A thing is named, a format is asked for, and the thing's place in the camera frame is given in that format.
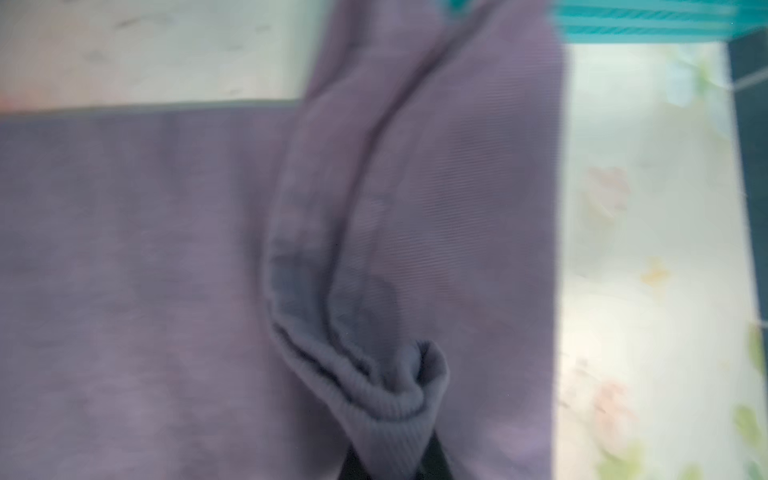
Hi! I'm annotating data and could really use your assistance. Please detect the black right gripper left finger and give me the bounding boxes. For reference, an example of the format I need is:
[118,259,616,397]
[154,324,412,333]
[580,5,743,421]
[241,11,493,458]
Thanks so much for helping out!
[338,447,369,480]

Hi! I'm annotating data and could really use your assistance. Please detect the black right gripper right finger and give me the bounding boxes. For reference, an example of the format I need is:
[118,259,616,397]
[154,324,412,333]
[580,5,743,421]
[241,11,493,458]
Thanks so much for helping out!
[418,433,454,480]

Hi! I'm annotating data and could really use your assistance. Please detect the purple trousers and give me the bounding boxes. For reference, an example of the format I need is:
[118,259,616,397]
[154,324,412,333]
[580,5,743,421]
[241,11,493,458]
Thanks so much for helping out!
[1,1,564,479]

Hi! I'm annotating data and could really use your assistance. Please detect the teal plastic basket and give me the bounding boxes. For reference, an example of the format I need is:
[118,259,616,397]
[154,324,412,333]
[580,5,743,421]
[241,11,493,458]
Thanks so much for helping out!
[443,0,768,44]

